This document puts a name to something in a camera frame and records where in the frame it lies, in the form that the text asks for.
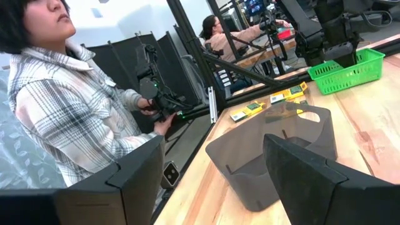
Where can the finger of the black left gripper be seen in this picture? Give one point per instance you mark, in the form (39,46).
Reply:
(339,50)
(349,61)

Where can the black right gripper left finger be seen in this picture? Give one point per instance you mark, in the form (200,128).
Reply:
(93,200)

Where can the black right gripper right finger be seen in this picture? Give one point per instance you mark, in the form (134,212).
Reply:
(312,193)

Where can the green plastic basket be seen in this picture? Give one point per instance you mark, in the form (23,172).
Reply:
(343,81)

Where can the crayon box with crayon picture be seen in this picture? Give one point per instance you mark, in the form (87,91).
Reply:
(302,102)

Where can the crayon box with barcode label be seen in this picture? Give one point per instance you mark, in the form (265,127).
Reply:
(290,92)
(250,110)

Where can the grey translucent plastic bin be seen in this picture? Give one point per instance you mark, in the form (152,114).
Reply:
(243,150)

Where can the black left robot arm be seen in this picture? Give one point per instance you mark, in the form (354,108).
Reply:
(300,22)

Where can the black background robot arm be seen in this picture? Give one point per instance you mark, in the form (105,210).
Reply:
(272,28)

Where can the red box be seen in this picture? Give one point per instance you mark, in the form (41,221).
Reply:
(286,33)

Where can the wooden background table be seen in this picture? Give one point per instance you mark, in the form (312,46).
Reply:
(262,54)

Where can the leaf patterned curtain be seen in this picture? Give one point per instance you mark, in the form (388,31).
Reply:
(18,156)

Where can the person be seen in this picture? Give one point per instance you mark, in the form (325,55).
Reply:
(218,40)
(62,109)

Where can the person's hand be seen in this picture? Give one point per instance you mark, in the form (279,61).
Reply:
(145,104)
(162,125)

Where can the silver metal bar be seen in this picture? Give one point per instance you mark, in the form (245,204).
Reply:
(212,106)

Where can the black room divider panel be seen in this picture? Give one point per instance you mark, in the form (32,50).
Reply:
(125,62)

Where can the small grey camera box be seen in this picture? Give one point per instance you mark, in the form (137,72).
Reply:
(171,174)

